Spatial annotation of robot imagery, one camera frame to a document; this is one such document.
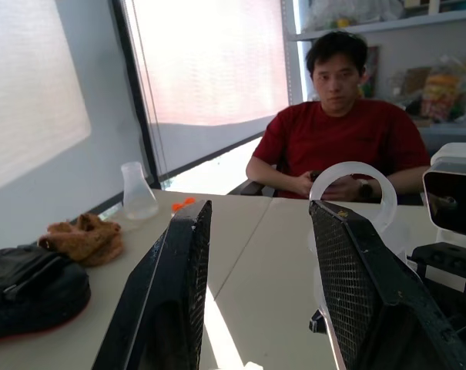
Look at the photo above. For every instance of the brown plush toy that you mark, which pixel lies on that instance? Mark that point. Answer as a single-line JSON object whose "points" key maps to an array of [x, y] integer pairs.
{"points": [[90, 239]]}

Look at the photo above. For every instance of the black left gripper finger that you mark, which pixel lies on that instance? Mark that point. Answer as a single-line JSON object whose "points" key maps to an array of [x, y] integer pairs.
{"points": [[159, 293]]}

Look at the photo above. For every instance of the clear plastic conical flask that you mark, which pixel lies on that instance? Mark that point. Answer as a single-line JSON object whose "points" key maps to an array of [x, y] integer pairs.
{"points": [[139, 200]]}

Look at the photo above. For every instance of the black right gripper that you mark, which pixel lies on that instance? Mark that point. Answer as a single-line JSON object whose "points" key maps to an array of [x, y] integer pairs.
{"points": [[456, 297]]}

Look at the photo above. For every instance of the white roller blind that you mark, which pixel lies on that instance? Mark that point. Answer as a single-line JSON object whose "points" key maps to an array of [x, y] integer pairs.
{"points": [[213, 61]]}

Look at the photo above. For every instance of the black window pillar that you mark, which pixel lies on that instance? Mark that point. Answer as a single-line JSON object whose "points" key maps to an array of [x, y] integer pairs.
{"points": [[136, 96]]}

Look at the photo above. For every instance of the black zipped pouch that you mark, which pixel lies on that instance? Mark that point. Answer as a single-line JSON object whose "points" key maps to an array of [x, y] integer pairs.
{"points": [[32, 293]]}

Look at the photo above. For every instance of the man in red shirt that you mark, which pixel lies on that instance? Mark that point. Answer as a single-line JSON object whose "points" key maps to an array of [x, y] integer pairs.
{"points": [[332, 135]]}

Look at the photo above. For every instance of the white wall shelf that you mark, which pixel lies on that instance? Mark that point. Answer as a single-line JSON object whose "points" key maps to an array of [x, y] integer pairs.
{"points": [[390, 25]]}

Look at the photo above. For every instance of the colourful snack bag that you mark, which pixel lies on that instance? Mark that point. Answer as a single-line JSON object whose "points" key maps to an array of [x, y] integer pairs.
{"points": [[442, 96]]}

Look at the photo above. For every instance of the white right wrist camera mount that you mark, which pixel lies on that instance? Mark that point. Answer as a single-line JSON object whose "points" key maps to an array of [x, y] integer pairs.
{"points": [[452, 200]]}

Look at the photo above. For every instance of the black wristwatch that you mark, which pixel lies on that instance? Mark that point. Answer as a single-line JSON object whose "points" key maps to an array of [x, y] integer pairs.
{"points": [[366, 189]]}

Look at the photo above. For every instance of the small orange plastic piece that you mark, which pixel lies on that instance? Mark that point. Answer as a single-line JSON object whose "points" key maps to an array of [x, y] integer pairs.
{"points": [[182, 204]]}

